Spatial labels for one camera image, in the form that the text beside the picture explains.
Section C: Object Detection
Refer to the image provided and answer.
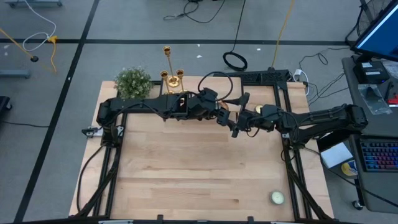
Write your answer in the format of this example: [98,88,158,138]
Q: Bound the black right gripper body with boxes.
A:
[237,104,285,131]

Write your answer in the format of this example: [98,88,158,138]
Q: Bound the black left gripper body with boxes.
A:
[185,88,221,121]

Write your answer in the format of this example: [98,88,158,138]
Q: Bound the tall brass candlestick holder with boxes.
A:
[162,45,182,88]

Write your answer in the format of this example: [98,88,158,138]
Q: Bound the short brass candlestick holder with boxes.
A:
[175,68,189,94]
[159,70,175,95]

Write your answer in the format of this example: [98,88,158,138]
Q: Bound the wooden riser shelf black legs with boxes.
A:
[154,75,247,125]

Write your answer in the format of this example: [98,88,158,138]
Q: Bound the white power strip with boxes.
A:
[293,68,311,96]

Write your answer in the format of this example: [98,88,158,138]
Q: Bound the potted green white-flowered plant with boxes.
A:
[113,65,154,100]

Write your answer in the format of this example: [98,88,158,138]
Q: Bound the white box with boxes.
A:
[320,142,354,169]

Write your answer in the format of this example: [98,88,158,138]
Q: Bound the clear plastic bag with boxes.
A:
[357,83,393,116]

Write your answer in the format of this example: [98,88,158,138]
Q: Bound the small black computer box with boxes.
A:
[353,60,390,85]

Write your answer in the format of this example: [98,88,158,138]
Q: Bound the backlit rainbow keyboard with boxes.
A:
[359,140,398,174]

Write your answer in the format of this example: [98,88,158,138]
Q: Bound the grey desk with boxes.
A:
[341,55,398,215]

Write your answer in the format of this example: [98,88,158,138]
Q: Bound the black floor fan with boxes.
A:
[345,0,394,47]

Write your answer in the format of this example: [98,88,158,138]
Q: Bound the computer monitor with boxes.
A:
[353,0,398,63]

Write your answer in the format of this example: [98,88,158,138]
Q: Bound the yellow pole black base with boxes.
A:
[0,27,40,63]

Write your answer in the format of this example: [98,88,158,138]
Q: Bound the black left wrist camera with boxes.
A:
[195,87,219,105]

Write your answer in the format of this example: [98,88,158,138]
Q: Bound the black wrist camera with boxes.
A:
[261,105,282,121]
[195,87,219,105]

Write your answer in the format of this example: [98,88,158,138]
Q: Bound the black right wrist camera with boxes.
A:
[261,105,282,121]

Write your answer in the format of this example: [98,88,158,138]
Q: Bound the black coiled floor cable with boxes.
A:
[222,0,249,72]

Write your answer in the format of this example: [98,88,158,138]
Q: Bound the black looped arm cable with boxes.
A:
[197,71,234,103]

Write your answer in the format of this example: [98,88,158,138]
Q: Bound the yellow hanging cable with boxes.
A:
[271,0,296,68]

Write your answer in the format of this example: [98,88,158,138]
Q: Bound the black aluminium table frame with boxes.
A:
[70,68,335,224]

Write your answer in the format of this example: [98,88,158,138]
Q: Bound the silver aluminium bracket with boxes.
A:
[98,219,134,224]

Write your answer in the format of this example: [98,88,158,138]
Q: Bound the yellow plug cable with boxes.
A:
[46,35,60,73]

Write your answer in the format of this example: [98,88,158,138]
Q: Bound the white floor cable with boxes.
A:
[22,0,58,52]

